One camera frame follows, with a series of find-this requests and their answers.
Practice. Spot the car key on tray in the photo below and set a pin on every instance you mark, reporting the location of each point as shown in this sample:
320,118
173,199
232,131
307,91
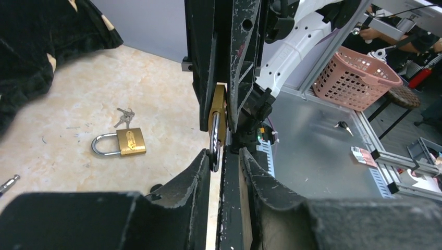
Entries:
344,125

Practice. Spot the black pillow with beige flowers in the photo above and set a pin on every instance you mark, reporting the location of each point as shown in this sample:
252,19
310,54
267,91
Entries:
38,36

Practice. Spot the small brass padlock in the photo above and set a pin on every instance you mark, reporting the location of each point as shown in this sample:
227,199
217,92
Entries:
218,122

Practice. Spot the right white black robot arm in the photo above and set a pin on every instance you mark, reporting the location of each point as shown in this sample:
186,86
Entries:
292,29

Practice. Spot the blue cable lock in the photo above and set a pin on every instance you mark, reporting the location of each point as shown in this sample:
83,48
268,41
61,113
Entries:
8,184

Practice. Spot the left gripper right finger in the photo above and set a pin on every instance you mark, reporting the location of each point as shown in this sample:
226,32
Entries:
276,217

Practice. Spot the red white card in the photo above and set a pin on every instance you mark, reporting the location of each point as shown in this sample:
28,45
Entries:
363,156

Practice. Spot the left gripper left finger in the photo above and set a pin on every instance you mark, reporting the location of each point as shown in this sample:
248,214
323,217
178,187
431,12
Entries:
172,217

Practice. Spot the pink perforated basket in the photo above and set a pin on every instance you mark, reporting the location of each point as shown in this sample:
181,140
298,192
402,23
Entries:
354,80

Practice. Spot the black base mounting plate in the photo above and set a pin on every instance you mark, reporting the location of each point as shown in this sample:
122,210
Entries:
266,151

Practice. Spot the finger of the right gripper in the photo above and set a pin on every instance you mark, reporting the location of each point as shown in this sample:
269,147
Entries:
202,33
247,27

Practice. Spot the large brass padlock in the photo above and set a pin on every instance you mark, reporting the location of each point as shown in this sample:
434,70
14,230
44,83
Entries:
130,142

